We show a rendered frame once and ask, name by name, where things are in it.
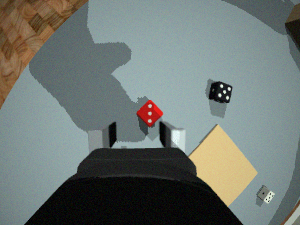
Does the tan flat mat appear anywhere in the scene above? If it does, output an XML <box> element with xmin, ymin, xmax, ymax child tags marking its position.
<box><xmin>188</xmin><ymin>124</ymin><xmax>257</xmax><ymax>207</ymax></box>

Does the black die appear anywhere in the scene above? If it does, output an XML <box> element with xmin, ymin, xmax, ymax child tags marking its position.
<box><xmin>208</xmin><ymin>81</ymin><xmax>232</xmax><ymax>103</ymax></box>

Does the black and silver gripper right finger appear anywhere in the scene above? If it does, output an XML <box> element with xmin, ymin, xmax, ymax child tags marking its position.
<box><xmin>159</xmin><ymin>121</ymin><xmax>186</xmax><ymax>153</ymax></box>

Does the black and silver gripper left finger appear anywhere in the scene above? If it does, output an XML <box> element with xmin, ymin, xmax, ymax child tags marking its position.
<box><xmin>88</xmin><ymin>122</ymin><xmax>117</xmax><ymax>154</ymax></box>

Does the red die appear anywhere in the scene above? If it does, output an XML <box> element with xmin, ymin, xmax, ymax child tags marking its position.
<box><xmin>136</xmin><ymin>100</ymin><xmax>163</xmax><ymax>127</ymax></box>

